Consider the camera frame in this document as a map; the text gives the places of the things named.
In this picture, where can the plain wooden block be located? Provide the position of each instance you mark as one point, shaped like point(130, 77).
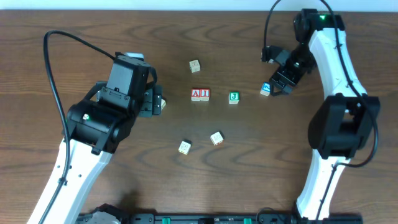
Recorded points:
point(194, 66)
point(184, 147)

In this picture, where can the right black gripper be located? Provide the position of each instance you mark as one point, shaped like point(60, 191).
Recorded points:
point(283, 80)

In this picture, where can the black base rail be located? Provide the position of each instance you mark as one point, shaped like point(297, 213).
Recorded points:
point(110, 214)

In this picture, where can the wooden block red side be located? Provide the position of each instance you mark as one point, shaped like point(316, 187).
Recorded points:
point(216, 138)

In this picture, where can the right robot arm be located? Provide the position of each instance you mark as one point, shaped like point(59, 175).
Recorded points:
point(344, 121)

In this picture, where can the red letter A block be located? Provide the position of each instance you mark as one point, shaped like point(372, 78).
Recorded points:
point(195, 94)

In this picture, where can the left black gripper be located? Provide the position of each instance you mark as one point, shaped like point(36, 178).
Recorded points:
point(149, 104)

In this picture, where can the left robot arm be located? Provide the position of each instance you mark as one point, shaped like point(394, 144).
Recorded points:
point(96, 125)

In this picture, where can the red letter I block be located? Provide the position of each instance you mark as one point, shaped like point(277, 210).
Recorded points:
point(204, 94)

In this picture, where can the blue number 2 block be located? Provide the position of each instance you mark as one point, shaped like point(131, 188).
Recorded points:
point(265, 89)

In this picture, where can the yellow letter C block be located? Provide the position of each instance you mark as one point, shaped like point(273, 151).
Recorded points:
point(163, 104)

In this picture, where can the plain wooden block lower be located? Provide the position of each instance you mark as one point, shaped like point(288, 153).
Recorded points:
point(184, 147)

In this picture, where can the plain wooden block top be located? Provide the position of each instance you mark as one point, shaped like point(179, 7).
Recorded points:
point(194, 66)

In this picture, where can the green letter J block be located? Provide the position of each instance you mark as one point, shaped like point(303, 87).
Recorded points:
point(234, 98)

